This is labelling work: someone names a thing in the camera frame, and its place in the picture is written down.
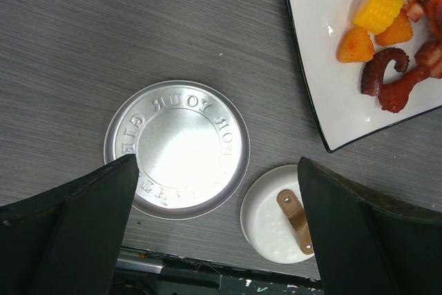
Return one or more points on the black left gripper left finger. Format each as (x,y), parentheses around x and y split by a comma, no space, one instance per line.
(66,240)

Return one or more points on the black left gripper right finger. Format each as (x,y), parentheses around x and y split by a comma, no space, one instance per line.
(368,242)

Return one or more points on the white square plate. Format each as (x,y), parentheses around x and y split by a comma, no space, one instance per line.
(342,114)

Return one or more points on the orange strawberry shaped piece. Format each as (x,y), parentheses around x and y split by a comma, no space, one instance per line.
(356,46)

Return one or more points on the orange fried food piece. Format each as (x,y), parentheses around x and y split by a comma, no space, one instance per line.
(400,31)

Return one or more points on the yellow corn piece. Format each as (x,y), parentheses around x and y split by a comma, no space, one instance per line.
(376,15)

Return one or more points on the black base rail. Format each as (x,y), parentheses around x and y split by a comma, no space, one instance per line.
(148,272)

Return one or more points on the white lid with leather strap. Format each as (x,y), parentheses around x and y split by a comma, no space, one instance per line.
(265,224)

